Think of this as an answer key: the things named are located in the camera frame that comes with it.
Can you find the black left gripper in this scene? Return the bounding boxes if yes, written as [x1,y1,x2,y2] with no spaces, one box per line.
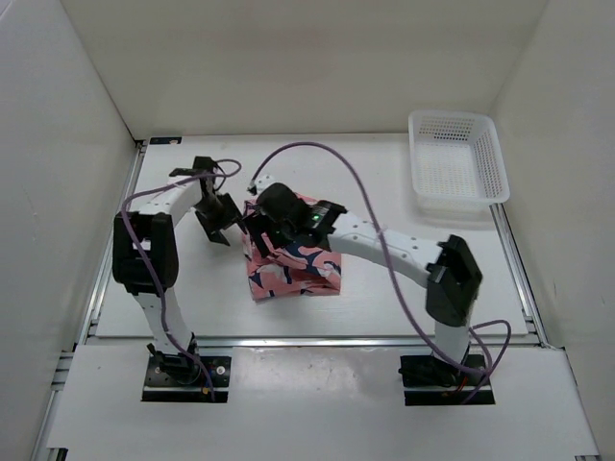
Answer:
[194,192,246,246]

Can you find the pink shark print shorts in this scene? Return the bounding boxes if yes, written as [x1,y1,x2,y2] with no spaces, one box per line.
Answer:
[241,190,343,302]

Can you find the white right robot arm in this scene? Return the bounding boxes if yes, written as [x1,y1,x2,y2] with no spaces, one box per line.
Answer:
[244,206,482,384]

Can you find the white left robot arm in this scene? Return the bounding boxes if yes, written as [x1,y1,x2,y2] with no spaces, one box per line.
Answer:
[111,180,244,391]

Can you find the dark label sticker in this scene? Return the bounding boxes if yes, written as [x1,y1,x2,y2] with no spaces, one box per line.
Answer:
[149,136,183,145]

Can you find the white perforated plastic basket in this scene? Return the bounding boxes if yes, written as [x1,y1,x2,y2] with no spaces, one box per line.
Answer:
[408,109,510,214]

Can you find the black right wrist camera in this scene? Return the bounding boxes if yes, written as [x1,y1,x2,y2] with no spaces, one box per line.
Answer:
[257,182,348,237]

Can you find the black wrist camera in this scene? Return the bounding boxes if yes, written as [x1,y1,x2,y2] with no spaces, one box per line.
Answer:
[257,182,348,237]
[169,156,218,178]

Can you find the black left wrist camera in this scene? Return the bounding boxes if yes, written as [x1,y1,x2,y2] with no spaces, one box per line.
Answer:
[169,156,218,178]

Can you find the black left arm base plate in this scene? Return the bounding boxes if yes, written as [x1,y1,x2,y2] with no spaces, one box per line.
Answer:
[141,355,232,403]

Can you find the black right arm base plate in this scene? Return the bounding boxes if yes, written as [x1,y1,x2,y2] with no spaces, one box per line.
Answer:
[398,353,496,406]

